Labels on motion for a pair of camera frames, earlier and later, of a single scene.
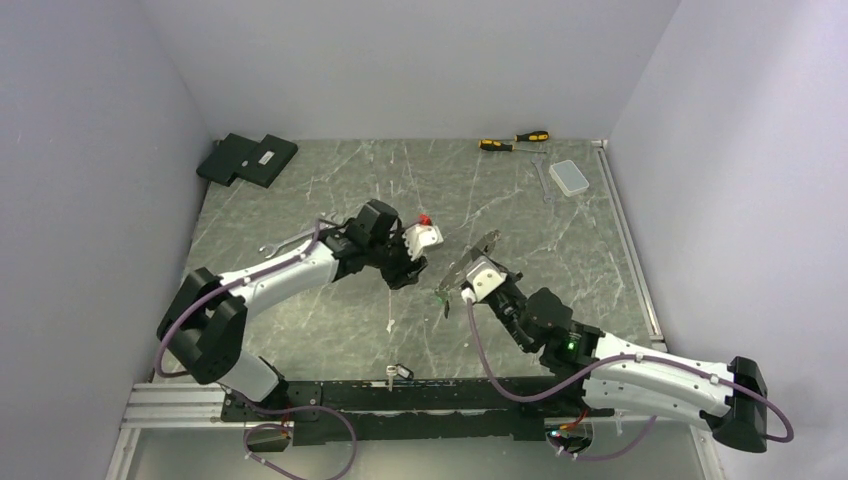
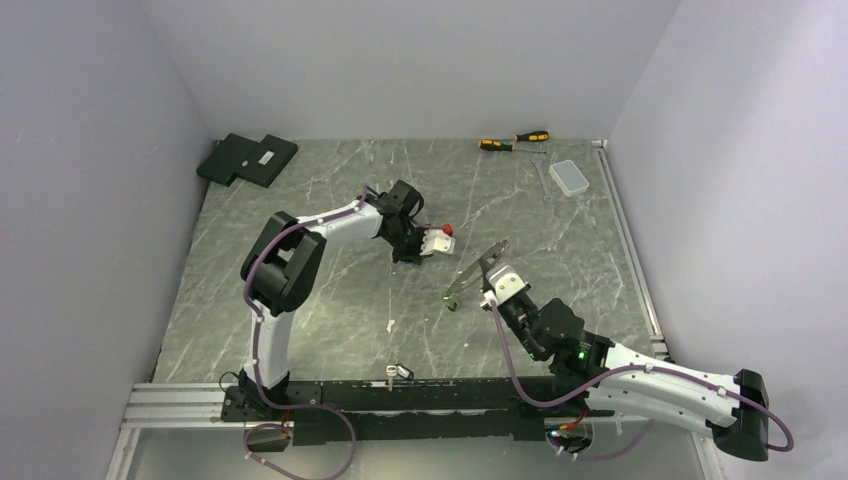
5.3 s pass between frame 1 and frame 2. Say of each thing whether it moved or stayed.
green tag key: moved
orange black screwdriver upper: stayed
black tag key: stayed
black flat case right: stayed
